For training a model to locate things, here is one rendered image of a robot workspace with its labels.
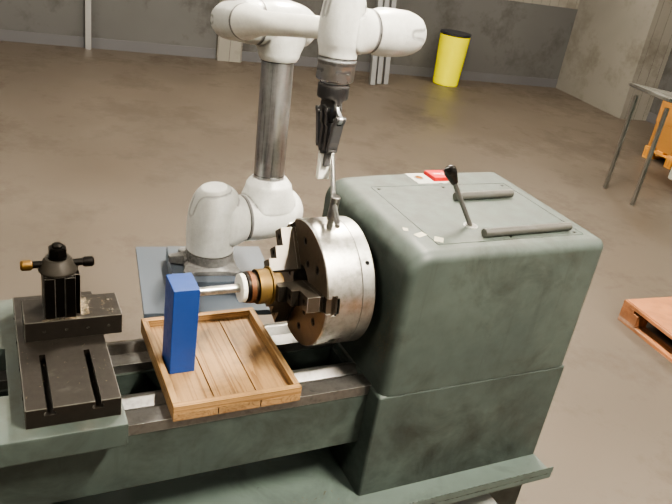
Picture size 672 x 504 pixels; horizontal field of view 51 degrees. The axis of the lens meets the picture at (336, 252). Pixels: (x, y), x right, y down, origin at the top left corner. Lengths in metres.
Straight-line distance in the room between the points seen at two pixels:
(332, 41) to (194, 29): 7.40
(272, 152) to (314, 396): 0.87
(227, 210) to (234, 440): 0.79
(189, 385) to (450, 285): 0.64
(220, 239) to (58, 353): 0.78
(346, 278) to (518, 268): 0.43
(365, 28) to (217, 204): 0.81
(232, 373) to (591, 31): 9.29
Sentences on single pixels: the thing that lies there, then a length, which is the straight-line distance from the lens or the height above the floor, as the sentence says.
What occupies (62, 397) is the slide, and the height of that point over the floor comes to 0.97.
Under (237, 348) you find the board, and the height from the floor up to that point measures 0.88.
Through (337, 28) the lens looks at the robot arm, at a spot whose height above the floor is 1.67.
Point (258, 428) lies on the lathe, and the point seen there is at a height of 0.79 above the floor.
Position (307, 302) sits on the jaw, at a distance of 1.60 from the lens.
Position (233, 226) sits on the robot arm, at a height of 0.97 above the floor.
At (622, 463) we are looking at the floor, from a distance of 3.34.
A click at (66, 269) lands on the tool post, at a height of 1.14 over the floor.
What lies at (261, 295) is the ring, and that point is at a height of 1.08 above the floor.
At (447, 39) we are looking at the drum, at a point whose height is 0.59.
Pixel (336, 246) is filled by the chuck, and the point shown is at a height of 1.22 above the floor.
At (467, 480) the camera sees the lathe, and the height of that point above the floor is 0.54.
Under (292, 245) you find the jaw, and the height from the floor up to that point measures 1.16.
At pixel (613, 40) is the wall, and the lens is 10.20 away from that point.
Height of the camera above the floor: 1.92
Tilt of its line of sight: 26 degrees down
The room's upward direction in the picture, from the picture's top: 9 degrees clockwise
